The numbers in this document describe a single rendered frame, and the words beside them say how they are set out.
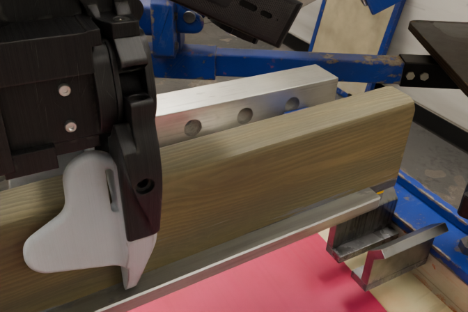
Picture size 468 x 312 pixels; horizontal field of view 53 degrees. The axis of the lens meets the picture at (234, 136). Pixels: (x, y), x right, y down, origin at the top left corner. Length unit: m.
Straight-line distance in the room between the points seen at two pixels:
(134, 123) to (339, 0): 2.92
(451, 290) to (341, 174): 0.17
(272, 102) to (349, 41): 2.43
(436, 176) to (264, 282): 2.03
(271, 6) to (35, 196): 0.14
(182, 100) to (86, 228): 0.33
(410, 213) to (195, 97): 0.26
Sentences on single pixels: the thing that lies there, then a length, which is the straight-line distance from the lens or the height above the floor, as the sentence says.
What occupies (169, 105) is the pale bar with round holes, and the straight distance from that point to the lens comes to 0.53.
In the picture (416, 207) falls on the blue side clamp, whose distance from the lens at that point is 0.49.
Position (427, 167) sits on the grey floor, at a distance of 2.48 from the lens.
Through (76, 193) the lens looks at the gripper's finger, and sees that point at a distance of 0.22.
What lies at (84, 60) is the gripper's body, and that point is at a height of 1.22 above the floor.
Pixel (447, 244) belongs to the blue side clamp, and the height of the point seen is 1.00.
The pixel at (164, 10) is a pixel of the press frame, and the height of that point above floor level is 1.03.
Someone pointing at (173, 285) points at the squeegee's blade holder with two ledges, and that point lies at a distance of 0.28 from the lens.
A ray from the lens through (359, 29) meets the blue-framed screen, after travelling 2.94.
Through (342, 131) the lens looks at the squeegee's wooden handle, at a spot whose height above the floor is 1.14.
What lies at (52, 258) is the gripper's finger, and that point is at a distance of 0.23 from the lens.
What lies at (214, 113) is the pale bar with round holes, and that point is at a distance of 0.54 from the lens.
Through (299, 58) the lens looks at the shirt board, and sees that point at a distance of 0.99.
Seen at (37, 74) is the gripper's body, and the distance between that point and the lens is 0.18.
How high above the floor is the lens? 1.29
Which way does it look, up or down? 31 degrees down
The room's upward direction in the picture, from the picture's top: 2 degrees clockwise
